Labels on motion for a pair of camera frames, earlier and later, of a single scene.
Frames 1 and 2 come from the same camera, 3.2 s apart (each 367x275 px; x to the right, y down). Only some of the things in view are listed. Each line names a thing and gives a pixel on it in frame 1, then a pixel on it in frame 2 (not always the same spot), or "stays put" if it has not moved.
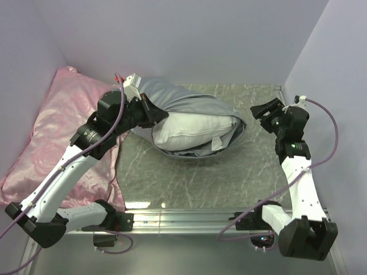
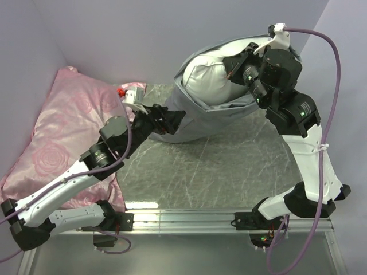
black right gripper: [274, 106] → [235, 64]
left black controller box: [104, 240] stays put
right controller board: [262, 240] stays put
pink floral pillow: [71, 99] stays put
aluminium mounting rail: [179, 222] stays put
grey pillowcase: [172, 100] → [200, 118]
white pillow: [182, 130] → [206, 78]
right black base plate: [253, 221] stays put
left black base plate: [116, 221] stays put
